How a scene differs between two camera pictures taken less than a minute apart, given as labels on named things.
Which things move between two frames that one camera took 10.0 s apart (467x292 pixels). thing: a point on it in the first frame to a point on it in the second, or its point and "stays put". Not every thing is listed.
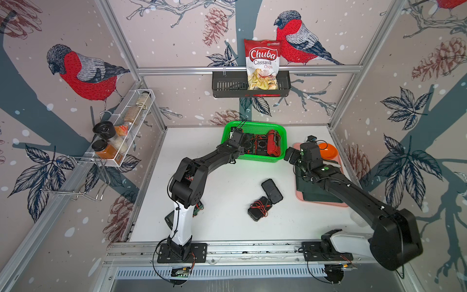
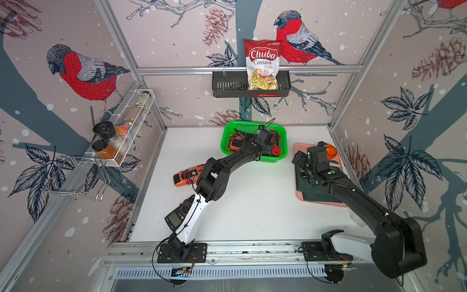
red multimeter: x=273 y=143 stays put
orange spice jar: x=103 y=150 stays put
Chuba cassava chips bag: x=262 y=59 stays put
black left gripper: x=241 y=151 to x=269 y=149
